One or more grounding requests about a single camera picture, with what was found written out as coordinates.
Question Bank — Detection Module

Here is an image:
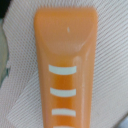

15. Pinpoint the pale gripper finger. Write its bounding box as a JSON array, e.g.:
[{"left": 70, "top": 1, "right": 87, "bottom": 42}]
[{"left": 0, "top": 28, "right": 11, "bottom": 89}]

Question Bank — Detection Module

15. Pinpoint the yellow bread loaf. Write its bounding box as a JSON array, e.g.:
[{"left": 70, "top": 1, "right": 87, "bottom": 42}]
[{"left": 34, "top": 7, "right": 98, "bottom": 128}]

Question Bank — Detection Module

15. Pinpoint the beige woven placemat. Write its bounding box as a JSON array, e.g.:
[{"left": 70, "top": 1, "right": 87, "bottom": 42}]
[{"left": 0, "top": 6, "right": 128, "bottom": 128}]

